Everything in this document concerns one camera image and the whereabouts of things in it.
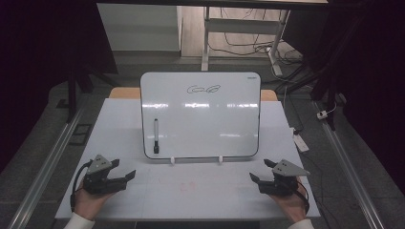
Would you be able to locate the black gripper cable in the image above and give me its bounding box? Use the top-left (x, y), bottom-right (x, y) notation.
top-left (294, 180), bottom-right (310, 215)
top-left (70, 160), bottom-right (94, 213)

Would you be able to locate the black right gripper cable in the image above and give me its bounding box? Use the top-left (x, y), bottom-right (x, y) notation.
top-left (294, 180), bottom-right (310, 215)

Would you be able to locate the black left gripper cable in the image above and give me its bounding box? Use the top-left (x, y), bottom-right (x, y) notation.
top-left (70, 160), bottom-right (94, 213)

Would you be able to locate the white desk frame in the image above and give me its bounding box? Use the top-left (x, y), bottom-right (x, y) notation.
top-left (201, 6), bottom-right (291, 77)

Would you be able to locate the wooden table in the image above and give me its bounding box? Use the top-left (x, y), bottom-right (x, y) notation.
top-left (109, 87), bottom-right (279, 102)

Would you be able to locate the white power strip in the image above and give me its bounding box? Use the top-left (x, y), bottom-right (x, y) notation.
top-left (291, 127), bottom-right (310, 154)

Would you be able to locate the black metal stand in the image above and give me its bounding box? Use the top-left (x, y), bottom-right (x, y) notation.
top-left (56, 61), bottom-right (119, 124)
top-left (309, 60), bottom-right (349, 132)

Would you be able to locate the black floor plate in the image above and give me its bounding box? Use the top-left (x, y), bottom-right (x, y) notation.
top-left (69, 123), bottom-right (94, 147)

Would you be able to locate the white cabinet panel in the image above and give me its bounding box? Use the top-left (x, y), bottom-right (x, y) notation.
top-left (96, 3), bottom-right (183, 52)

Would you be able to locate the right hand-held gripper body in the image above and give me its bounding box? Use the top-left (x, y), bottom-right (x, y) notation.
top-left (258, 159), bottom-right (310, 196)

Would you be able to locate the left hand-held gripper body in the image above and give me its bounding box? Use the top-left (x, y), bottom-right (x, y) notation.
top-left (83, 154), bottom-right (129, 196)

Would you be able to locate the whiteboard marker pen black cap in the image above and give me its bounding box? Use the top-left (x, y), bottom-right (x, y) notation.
top-left (153, 118), bottom-right (160, 155)

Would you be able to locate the aluminium floor rail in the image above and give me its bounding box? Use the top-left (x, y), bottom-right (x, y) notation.
top-left (7, 103), bottom-right (89, 229)
top-left (312, 100), bottom-right (387, 229)

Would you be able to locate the person's right hand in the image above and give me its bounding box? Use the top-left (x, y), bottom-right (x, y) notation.
top-left (268, 177), bottom-right (309, 224)

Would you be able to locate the white whiteboard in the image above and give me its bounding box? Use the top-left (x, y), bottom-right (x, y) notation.
top-left (139, 72), bottom-right (262, 160)

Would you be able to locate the person's left hand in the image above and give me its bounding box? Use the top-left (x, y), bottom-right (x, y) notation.
top-left (74, 179), bottom-right (117, 221)

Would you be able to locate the tangle of black floor cables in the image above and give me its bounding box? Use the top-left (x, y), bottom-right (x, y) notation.
top-left (208, 7), bottom-right (307, 94)

